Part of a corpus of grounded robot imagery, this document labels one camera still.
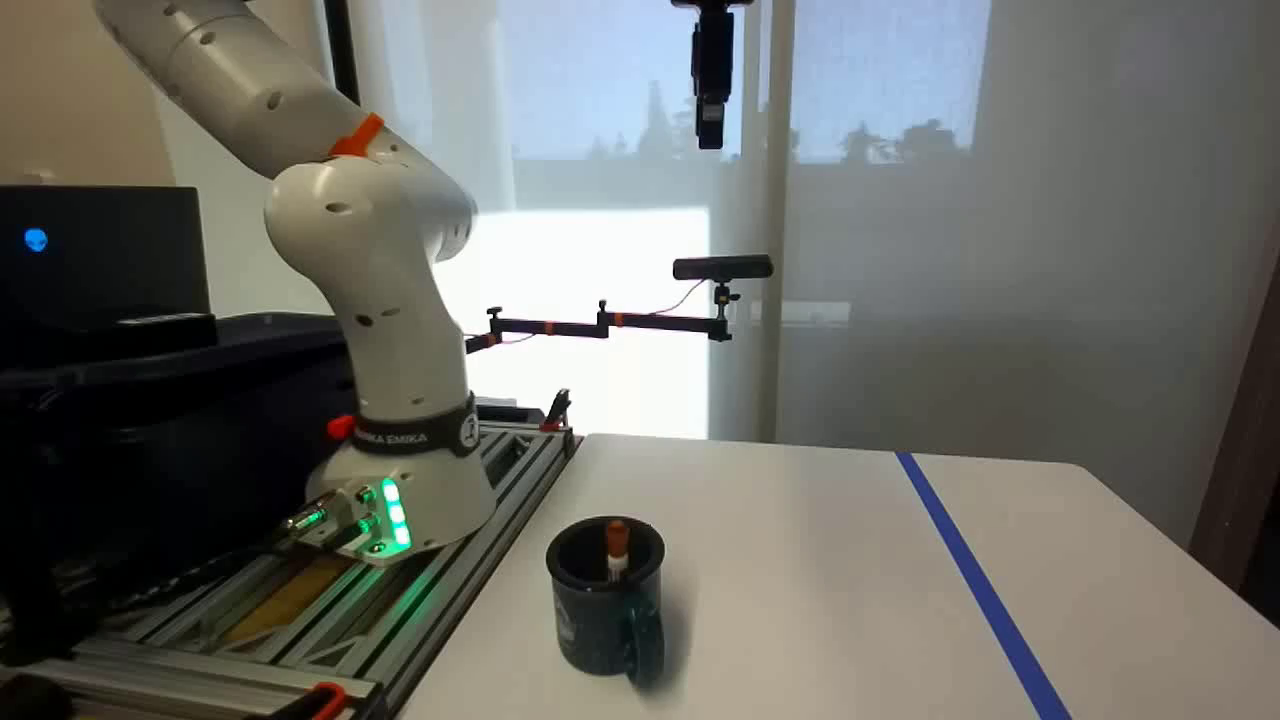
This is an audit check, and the orange black clamp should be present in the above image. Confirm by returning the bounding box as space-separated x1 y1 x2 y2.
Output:
304 682 356 720

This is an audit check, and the black computer monitor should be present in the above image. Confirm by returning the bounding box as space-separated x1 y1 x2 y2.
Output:
0 180 217 362

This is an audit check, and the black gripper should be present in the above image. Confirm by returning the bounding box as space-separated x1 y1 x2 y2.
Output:
671 0 753 154

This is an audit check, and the black equipment cart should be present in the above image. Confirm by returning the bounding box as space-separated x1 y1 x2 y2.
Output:
0 314 364 673

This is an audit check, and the dark green speckled mug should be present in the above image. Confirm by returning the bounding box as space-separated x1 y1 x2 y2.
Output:
542 516 671 690

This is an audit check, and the aluminium rail base frame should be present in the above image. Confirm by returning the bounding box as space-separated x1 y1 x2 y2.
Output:
0 393 587 720

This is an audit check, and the wooden board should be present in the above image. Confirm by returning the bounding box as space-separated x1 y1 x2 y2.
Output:
226 554 356 649

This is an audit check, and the long blue tape strip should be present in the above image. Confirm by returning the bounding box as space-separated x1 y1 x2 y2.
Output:
890 450 1076 720

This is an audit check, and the black stereo camera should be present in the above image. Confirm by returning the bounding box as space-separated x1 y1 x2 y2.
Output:
669 253 774 284

